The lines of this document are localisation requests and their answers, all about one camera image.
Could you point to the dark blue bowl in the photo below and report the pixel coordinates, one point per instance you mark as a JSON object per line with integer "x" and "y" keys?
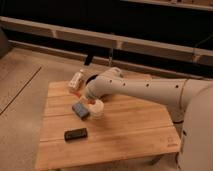
{"x": 91, "y": 78}

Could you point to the white ceramic cup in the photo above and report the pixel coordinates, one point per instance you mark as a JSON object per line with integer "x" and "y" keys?
{"x": 96, "y": 109}

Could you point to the black rectangular remote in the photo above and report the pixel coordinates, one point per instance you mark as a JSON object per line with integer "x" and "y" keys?
{"x": 75, "y": 134}

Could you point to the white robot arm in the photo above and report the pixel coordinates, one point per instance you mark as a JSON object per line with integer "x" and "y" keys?
{"x": 193, "y": 96}

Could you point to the long wooden shelf rail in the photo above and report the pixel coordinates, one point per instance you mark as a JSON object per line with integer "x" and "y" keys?
{"x": 135, "y": 45}

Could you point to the white small bottle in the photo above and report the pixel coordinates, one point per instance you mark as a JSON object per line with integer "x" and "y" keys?
{"x": 74, "y": 84}

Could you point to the blue sponge block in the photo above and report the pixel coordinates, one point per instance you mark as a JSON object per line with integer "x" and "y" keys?
{"x": 80, "y": 110}

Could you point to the wooden table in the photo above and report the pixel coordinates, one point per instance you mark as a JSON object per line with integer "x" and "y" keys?
{"x": 129, "y": 128}

